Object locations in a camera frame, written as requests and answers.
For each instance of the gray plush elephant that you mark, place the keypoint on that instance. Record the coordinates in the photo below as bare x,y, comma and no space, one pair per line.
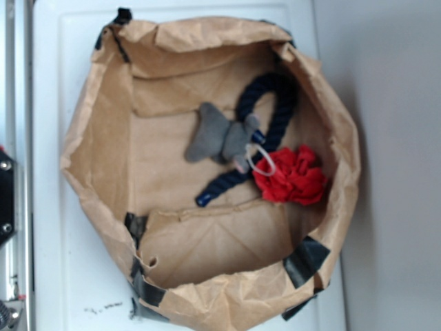
220,139

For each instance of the red crumpled cloth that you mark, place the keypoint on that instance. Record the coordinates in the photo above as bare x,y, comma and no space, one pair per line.
290,176

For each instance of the brown paper bag bin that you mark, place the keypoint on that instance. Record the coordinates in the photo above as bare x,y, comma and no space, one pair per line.
198,244

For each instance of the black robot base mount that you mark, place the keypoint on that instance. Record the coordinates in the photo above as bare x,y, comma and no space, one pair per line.
7,202

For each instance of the silver metal rail frame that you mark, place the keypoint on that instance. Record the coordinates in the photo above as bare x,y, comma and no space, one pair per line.
17,279

